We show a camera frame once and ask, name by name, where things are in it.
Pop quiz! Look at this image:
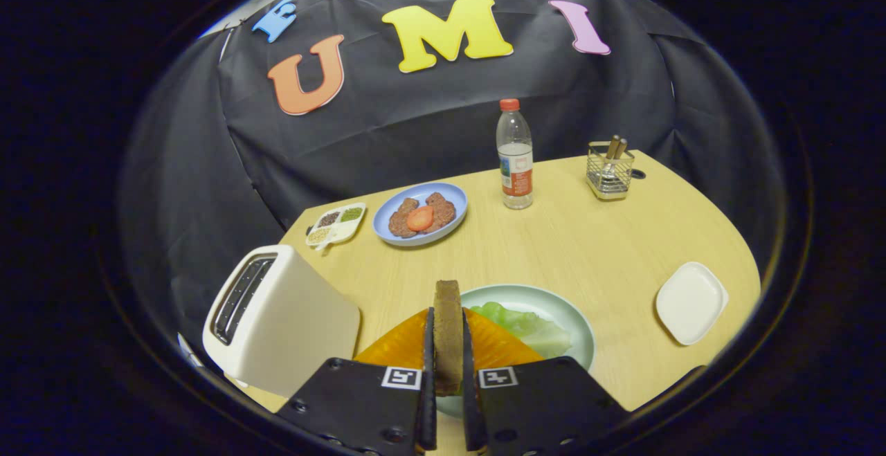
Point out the cream white toaster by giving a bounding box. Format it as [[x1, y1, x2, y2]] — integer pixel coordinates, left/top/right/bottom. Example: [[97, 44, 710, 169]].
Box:
[[202, 245, 361, 399]]

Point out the brown bread slice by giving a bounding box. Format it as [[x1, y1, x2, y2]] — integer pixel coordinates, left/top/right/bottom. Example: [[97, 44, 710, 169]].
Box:
[[433, 280, 463, 396]]

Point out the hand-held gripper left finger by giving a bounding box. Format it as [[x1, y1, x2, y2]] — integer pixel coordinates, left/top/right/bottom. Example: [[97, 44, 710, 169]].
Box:
[[275, 307, 438, 454]]

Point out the green lettuce leaf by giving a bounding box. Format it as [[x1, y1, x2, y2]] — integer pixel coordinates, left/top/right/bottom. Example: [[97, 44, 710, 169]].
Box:
[[471, 302, 572, 360]]

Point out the white square plate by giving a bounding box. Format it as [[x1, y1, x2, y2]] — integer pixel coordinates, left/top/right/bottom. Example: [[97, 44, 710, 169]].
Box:
[[656, 262, 729, 346]]

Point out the pale green round plate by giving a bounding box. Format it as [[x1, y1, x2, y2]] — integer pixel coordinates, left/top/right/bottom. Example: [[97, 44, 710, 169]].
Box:
[[436, 284, 596, 419]]

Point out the white divided seasoning tray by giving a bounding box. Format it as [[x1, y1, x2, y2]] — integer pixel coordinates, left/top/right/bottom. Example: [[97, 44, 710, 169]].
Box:
[[305, 202, 367, 249]]

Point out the metal wire utensil basket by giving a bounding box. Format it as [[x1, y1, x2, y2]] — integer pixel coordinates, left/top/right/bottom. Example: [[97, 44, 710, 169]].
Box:
[[586, 141, 635, 201]]

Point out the clear bottle with red cap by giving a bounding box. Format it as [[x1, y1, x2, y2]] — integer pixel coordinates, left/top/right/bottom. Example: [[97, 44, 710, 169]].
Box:
[[496, 99, 534, 210]]

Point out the blue round plate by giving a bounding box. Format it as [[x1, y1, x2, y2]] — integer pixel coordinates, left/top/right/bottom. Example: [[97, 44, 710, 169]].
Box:
[[372, 182, 469, 247]]

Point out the brown meat patty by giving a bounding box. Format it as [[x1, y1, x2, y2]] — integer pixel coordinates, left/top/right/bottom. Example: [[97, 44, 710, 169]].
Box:
[[424, 192, 458, 230], [388, 197, 421, 238]]

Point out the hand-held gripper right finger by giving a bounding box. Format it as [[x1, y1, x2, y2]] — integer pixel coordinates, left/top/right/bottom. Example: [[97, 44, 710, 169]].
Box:
[[462, 309, 631, 455]]

